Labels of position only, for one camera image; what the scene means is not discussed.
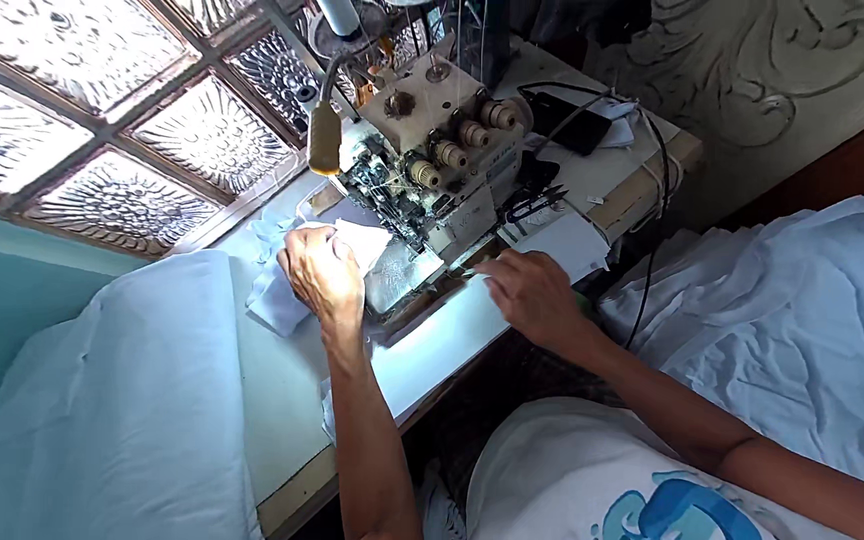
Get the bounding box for person's right hand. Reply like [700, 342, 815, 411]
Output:
[473, 249, 589, 354]

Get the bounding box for person's left hand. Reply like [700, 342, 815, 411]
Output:
[276, 225, 366, 329]

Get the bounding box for white fabric piece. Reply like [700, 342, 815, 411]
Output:
[303, 218, 394, 280]

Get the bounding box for person's right forearm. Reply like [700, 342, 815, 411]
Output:
[558, 318, 864, 540]

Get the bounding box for person's left forearm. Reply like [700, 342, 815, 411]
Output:
[321, 318, 424, 540]

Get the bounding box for light blue fabric scrap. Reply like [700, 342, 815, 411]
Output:
[246, 208, 304, 264]

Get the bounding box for stack of white fabric pieces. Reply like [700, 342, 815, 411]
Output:
[513, 210, 611, 285]

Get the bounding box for black thread snips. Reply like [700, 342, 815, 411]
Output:
[504, 184, 570, 225]

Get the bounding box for yellow gooseneck lamp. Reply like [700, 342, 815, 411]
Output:
[307, 51, 354, 177]

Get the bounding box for overlock sewing machine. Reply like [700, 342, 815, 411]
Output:
[327, 52, 534, 346]

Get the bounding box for black flat phone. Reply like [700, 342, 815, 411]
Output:
[525, 90, 615, 157]

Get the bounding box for white sewing table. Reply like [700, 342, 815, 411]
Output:
[207, 37, 703, 538]

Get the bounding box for patterned glass window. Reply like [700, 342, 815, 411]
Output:
[0, 0, 448, 261]

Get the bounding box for small folded white cloth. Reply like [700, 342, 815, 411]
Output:
[597, 97, 641, 150]

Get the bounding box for person's body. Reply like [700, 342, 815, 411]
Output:
[465, 396, 846, 540]

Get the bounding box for white thread cone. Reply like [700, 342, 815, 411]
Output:
[317, 0, 362, 39]

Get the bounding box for large folded white fabric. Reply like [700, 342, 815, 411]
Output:
[0, 249, 264, 540]

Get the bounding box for dark hanging cloth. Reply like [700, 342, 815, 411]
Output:
[514, 0, 654, 63]

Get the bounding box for large heap of white fabric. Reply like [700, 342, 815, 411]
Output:
[598, 195, 864, 498]

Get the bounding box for black cable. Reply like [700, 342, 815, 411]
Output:
[517, 81, 672, 351]

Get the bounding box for white cable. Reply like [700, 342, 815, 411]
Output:
[627, 105, 684, 234]

